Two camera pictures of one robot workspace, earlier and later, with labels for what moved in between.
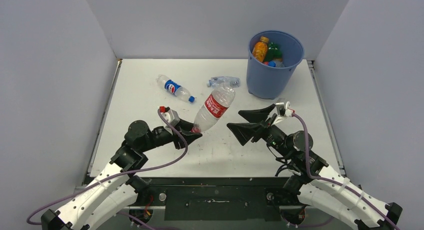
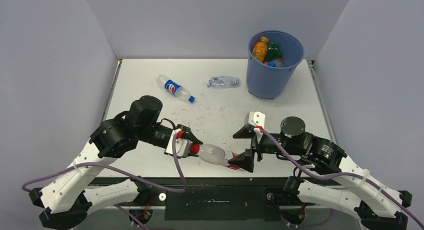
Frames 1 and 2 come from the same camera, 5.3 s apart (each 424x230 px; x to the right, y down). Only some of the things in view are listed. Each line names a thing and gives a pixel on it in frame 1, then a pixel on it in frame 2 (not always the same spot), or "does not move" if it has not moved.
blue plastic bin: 270,82 does not move
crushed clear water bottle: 235,81 does not move
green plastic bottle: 273,52 does not move
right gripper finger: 244,132 to 244,160
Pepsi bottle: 180,91 does not move
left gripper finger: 191,138 to 189,154
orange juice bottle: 260,49 does not move
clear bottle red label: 216,104 to 213,154
